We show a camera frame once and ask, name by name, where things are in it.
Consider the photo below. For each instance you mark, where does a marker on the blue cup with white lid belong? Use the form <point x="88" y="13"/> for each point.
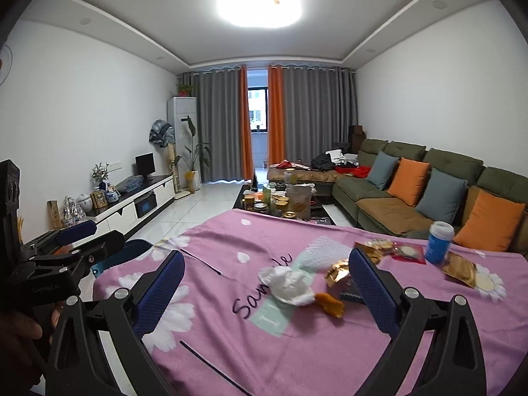
<point x="439" y="245"/>

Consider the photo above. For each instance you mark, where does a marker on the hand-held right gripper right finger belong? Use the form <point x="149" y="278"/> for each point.
<point x="373" y="293"/>

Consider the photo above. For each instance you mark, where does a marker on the white wall socket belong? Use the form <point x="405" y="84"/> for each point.
<point x="114" y="165"/>

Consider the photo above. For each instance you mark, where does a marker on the orange peel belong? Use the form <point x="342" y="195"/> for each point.
<point x="330" y="304"/>

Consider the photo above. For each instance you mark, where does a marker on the white standing air conditioner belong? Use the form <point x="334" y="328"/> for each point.
<point x="181" y="132"/>

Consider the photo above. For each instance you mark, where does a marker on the red cloth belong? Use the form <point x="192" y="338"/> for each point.
<point x="354" y="172"/>

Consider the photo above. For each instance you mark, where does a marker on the gold snack packet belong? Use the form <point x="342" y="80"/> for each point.
<point x="462" y="270"/>

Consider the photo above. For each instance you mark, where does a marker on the dark green snack packet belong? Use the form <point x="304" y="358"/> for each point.
<point x="350" y="293"/>

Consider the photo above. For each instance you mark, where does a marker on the brown sofa seat mat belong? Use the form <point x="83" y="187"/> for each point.
<point x="392" y="212"/>

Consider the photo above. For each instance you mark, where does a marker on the tall plant in yellow pot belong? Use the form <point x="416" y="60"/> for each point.
<point x="193" y="173"/>

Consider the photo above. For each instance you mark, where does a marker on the black-topped coffee table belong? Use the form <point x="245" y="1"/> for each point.
<point x="321" y="214"/>

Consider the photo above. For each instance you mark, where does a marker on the white TV cabinet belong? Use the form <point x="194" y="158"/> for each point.
<point x="119" y="212"/>

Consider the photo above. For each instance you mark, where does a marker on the green sofa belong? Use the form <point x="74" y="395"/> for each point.
<point x="449" y="161"/>

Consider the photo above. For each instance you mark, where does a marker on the white foam fruit net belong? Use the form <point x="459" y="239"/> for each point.
<point x="326" y="253"/>

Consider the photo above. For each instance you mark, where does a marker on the person's left hand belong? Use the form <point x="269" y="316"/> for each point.
<point x="20" y="338"/>

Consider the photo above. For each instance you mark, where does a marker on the grey-blue cushion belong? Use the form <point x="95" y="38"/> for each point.
<point x="381" y="170"/>
<point x="441" y="196"/>

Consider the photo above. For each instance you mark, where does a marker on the vase with green branches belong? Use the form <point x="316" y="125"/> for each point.
<point x="100" y="173"/>

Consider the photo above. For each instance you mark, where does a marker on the blue denim bundle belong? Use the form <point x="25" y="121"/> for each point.
<point x="128" y="183"/>

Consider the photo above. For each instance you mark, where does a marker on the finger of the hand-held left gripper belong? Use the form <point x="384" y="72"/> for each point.
<point x="76" y="232"/>
<point x="103" y="245"/>

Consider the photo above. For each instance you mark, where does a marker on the gold picture frame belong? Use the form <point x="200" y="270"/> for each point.
<point x="99" y="200"/>

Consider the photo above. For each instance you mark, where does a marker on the blue and white porcelain jar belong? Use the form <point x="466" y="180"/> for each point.
<point x="113" y="196"/>

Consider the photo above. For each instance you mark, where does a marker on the grey and orange curtain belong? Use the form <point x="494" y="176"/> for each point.
<point x="313" y="119"/>
<point x="218" y="132"/>

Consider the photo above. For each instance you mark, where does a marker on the orange cushion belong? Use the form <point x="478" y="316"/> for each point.
<point x="491" y="222"/>
<point x="408" y="181"/>

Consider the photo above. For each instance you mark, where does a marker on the gold wrapper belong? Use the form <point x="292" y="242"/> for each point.
<point x="337" y="272"/>

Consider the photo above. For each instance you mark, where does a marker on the shiny wrapped gift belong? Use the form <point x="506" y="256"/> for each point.
<point x="73" y="211"/>

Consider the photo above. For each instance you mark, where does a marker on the covered standing fan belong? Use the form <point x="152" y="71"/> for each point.
<point x="161" y="133"/>

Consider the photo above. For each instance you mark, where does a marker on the small potted plant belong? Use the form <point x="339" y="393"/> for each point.
<point x="185" y="90"/>

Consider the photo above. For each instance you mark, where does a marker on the pink floral tablecloth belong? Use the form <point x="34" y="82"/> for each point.
<point x="255" y="338"/>

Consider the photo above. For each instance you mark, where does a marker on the white lidded pot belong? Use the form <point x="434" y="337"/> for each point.
<point x="84" y="203"/>

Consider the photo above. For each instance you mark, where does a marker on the black device in cabinet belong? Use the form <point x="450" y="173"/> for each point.
<point x="145" y="205"/>

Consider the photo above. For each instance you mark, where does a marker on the tall tan box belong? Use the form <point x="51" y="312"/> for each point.
<point x="52" y="214"/>

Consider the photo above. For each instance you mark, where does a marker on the black monitor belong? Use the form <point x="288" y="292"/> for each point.
<point x="145" y="165"/>

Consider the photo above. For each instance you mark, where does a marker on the black clothes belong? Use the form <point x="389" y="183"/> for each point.
<point x="321" y="161"/>

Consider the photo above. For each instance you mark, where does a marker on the cluster of glass jars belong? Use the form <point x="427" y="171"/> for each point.
<point x="264" y="204"/>

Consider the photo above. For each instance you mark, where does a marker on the brown cardboard boxes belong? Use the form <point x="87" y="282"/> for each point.
<point x="357" y="135"/>

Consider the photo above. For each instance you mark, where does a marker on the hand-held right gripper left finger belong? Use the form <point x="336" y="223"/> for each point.
<point x="163" y="293"/>

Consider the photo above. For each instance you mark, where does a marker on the teal plastic trash bin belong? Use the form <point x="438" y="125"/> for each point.
<point x="138" y="247"/>

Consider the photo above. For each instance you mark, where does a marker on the window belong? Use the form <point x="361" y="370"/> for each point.
<point x="258" y="109"/>

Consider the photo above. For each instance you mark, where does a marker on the brown chaise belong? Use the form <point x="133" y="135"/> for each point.
<point x="305" y="176"/>

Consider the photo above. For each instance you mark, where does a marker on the white tissue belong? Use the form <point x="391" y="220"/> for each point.
<point x="286" y="286"/>

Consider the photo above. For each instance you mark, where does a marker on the red cookie packet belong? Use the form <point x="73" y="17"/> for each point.
<point x="406" y="251"/>

